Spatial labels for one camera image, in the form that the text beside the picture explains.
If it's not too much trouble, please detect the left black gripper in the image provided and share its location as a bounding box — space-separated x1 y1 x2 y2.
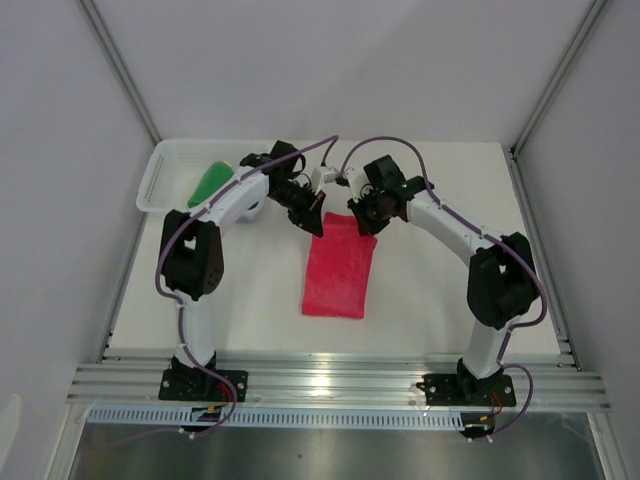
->
269 181 325 238

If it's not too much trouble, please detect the green towel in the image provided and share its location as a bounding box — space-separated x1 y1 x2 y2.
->
187 161 234 209

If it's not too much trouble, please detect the pink towel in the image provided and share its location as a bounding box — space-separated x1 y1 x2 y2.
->
301 212 377 320

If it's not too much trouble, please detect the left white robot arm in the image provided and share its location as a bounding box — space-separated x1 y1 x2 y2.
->
155 136 337 400

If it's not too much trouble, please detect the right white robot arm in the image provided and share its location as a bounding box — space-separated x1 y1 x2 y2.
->
343 155 542 404

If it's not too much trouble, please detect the white plastic basket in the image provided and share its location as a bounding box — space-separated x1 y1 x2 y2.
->
136 139 273 215

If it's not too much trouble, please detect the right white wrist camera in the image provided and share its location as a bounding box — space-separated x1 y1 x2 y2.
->
343 167 370 203

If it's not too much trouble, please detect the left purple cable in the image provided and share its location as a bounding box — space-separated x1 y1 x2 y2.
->
154 134 341 444

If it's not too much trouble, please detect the purple cable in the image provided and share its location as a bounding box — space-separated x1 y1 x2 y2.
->
339 135 547 444
154 134 341 444

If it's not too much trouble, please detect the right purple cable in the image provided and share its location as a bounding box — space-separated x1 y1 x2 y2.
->
339 135 547 444

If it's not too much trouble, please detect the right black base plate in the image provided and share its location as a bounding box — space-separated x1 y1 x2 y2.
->
416 372 516 407

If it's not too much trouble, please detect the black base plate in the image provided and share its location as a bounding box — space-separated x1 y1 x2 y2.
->
158 368 249 403
416 372 516 407

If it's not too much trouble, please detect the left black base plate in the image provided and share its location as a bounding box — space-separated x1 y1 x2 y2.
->
158 368 249 403

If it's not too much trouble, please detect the white slotted cable duct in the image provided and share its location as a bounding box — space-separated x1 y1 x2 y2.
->
86 404 473 431

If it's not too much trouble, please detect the aluminium front rail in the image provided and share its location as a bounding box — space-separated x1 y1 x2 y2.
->
67 349 611 413

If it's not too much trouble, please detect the left aluminium corner post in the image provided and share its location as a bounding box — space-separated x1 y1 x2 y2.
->
75 0 163 145

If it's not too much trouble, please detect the aluminium corner post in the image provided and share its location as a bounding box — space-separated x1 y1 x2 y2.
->
510 0 613 160
75 0 163 145

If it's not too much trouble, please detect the right aluminium corner post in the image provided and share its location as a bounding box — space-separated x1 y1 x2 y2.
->
510 0 613 160

